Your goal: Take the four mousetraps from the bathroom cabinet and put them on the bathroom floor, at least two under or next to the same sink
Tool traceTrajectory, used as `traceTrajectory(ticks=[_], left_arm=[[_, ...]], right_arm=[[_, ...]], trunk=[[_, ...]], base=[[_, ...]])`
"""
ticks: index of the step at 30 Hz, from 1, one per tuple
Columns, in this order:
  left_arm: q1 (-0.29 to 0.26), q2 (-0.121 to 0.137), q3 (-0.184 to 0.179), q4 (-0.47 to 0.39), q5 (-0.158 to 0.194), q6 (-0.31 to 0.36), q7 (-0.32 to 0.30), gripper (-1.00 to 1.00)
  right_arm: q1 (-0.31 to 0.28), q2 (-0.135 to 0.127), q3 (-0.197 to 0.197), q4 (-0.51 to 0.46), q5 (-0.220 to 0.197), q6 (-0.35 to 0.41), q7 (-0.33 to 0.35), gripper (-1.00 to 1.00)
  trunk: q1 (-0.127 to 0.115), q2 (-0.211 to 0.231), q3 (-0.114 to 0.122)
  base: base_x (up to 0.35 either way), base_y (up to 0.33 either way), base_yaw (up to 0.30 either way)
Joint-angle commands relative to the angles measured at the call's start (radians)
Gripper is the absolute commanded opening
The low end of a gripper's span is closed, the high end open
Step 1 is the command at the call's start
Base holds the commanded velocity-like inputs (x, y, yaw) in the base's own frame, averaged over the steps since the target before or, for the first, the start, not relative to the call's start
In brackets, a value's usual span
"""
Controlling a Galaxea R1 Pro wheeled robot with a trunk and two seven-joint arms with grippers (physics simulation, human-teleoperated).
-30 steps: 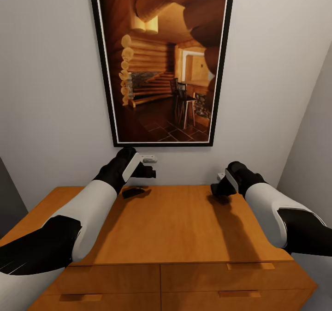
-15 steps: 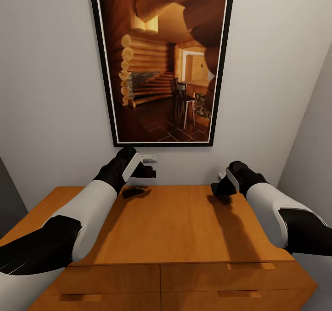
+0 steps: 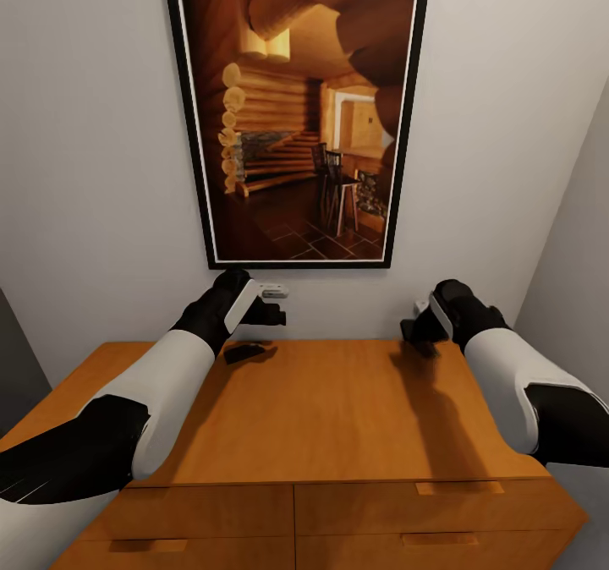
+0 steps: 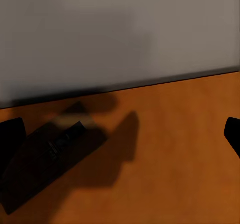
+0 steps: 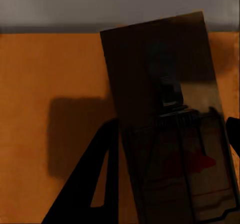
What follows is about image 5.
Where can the mousetrap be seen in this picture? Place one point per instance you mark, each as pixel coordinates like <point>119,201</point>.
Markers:
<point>171,121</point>

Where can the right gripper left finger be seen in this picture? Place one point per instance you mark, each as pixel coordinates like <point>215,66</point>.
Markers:
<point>72,206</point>

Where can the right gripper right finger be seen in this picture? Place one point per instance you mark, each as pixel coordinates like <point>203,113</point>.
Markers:
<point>233,131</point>

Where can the cabinet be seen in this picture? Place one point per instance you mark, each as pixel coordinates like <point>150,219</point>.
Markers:
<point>55,93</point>

